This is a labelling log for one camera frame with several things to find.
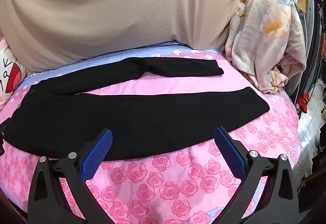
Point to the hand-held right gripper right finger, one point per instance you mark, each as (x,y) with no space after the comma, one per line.
(229,151)

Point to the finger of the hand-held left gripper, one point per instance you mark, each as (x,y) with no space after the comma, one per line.
(3,134)

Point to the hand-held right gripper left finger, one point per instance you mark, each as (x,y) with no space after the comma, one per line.
(98,152)

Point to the black pants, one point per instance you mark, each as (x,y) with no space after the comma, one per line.
(101,122)

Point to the pink rose bed sheet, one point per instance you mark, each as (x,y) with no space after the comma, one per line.
(178,183)

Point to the white pillow with red print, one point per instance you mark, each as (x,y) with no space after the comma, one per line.
(11,73)

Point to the dark patterned bag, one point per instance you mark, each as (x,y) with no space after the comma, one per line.
(314,170)

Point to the floral fleece blanket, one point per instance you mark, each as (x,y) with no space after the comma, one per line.
(262,35)

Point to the row of hanging clothes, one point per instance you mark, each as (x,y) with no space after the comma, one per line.
(309,22)

